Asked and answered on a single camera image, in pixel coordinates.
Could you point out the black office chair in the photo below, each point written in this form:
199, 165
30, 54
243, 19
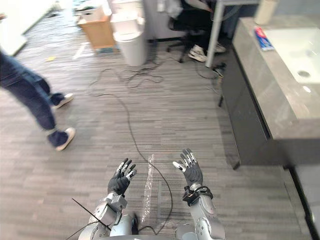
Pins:
186, 27

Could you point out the white sink basin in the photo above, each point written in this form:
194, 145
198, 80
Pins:
296, 53

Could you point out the brown cardboard box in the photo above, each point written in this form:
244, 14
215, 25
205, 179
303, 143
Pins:
98, 31

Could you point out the red blue toothpaste tube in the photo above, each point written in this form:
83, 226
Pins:
262, 39

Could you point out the silver robot torso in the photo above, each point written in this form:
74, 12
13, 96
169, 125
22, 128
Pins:
150, 228

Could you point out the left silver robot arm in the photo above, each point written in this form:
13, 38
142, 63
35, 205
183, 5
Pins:
107, 212

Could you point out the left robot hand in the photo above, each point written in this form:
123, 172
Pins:
119, 182

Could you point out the grey metal table leg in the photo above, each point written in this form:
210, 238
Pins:
215, 32

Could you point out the clear plastic wrap strip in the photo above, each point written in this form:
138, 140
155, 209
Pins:
148, 190

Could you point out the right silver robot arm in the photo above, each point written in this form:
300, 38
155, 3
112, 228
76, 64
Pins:
206, 215

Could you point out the grey washtable cabinet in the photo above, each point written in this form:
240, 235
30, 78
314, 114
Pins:
265, 105

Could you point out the walking person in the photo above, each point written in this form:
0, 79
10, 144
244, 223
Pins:
37, 100

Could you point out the yellow floor scrap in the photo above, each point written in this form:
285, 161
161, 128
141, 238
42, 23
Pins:
50, 59

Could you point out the seated person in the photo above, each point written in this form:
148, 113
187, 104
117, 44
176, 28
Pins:
200, 30

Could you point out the white trash bin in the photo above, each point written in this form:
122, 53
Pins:
131, 42

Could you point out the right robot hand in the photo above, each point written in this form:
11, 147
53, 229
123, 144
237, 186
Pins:
192, 172

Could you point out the white box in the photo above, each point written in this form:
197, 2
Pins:
91, 11

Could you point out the cream cylindrical container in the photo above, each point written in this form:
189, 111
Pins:
265, 11

